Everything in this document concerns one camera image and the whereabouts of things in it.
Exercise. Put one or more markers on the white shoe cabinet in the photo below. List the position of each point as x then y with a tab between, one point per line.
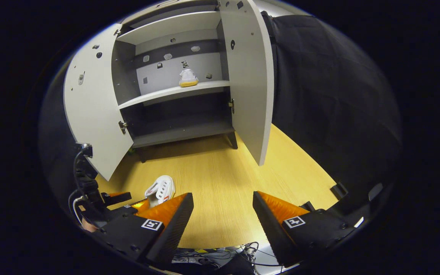
174	91

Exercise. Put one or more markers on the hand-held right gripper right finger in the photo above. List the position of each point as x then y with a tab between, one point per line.
271	233

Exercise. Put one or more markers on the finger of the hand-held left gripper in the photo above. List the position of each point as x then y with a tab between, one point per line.
118	198
138	206

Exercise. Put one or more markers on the black backdrop cloth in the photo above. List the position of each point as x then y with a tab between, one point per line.
327	95

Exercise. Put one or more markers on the white cat sticker cabinet door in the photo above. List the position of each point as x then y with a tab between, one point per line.
248	88

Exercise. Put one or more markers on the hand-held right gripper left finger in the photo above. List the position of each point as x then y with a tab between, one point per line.
170	233

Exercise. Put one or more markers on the black angular object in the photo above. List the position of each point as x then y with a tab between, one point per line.
338	190

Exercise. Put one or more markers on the white canvas shoe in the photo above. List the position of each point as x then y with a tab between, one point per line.
188	78
162	189

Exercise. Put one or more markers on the white phone sticker cabinet door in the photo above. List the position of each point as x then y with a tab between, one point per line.
90	107

